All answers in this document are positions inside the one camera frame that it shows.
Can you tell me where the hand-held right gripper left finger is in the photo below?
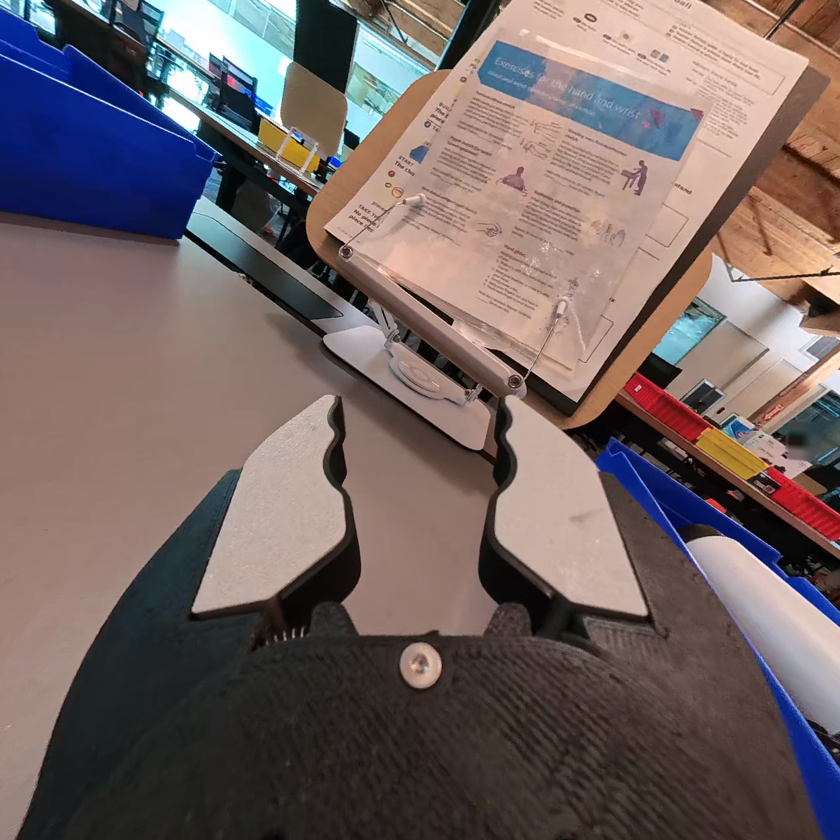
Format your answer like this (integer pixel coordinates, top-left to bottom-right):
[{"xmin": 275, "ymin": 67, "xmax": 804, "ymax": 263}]
[{"xmin": 190, "ymin": 394, "xmax": 363, "ymax": 630}]

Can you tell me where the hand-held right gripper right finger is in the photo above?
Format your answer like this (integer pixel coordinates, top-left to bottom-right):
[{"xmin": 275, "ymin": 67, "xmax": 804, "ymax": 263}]
[{"xmin": 479, "ymin": 395, "xmax": 651, "ymax": 634}]

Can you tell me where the blue storage bin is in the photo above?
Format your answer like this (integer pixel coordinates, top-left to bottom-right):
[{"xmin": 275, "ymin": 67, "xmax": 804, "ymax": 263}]
[
  {"xmin": 596, "ymin": 436, "xmax": 840, "ymax": 840},
  {"xmin": 0, "ymin": 7, "xmax": 221, "ymax": 241}
]

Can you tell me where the grey desk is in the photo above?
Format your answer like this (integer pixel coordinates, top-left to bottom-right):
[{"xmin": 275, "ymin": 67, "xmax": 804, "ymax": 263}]
[{"xmin": 0, "ymin": 210, "xmax": 500, "ymax": 828}]

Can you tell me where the red bin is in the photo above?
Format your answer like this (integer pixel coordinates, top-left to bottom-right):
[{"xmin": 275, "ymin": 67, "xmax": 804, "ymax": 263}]
[
  {"xmin": 623, "ymin": 374, "xmax": 713, "ymax": 442},
  {"xmin": 764, "ymin": 467, "xmax": 840, "ymax": 542}
]

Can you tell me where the flat yellow bin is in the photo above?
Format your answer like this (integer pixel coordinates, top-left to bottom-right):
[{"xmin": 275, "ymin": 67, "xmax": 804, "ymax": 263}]
[{"xmin": 696, "ymin": 428, "xmax": 770, "ymax": 480}]

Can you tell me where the white roll in bin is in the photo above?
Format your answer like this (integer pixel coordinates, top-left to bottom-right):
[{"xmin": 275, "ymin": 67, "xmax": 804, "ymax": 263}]
[{"xmin": 682, "ymin": 525, "xmax": 840, "ymax": 742}]

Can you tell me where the wooden document stand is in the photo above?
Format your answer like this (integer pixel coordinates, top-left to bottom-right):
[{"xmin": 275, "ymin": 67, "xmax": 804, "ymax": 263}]
[{"xmin": 306, "ymin": 62, "xmax": 831, "ymax": 454}]

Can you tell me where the printed sheet blue banner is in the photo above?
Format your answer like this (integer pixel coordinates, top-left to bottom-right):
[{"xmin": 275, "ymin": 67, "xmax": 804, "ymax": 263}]
[{"xmin": 364, "ymin": 29, "xmax": 713, "ymax": 375}]

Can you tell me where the cream rounded board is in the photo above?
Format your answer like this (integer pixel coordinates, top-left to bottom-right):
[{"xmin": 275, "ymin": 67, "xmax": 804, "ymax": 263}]
[{"xmin": 280, "ymin": 62, "xmax": 349, "ymax": 158}]

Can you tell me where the black panel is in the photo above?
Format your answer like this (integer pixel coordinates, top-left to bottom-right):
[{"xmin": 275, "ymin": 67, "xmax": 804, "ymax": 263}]
[{"xmin": 293, "ymin": 0, "xmax": 358, "ymax": 74}]

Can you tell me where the black pole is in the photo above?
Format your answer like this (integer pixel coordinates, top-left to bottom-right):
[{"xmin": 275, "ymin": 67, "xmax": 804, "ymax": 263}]
[{"xmin": 436, "ymin": 0, "xmax": 503, "ymax": 70}]

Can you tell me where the black cable tray cover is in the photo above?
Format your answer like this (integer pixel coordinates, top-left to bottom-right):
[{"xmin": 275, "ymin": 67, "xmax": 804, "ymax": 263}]
[{"xmin": 187, "ymin": 210, "xmax": 345, "ymax": 324}]

